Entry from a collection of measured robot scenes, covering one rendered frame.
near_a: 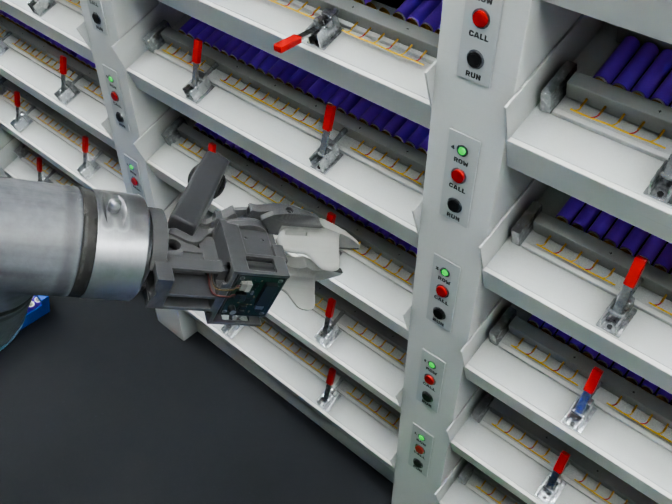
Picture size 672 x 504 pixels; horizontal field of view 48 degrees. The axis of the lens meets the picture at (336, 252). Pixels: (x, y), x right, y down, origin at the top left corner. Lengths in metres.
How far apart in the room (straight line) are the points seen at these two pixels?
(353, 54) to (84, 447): 1.04
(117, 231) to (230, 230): 0.10
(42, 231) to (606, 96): 0.54
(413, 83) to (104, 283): 0.42
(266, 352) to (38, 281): 0.96
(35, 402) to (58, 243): 1.17
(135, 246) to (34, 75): 1.14
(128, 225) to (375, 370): 0.73
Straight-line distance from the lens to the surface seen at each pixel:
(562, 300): 0.90
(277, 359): 1.52
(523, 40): 0.75
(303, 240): 0.70
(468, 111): 0.81
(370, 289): 1.13
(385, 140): 1.02
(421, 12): 0.92
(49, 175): 2.03
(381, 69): 0.89
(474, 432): 1.21
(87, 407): 1.71
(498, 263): 0.92
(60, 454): 1.66
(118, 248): 0.61
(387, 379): 1.26
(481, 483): 1.37
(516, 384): 1.05
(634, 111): 0.80
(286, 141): 1.09
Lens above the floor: 1.34
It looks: 44 degrees down
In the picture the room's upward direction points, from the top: straight up
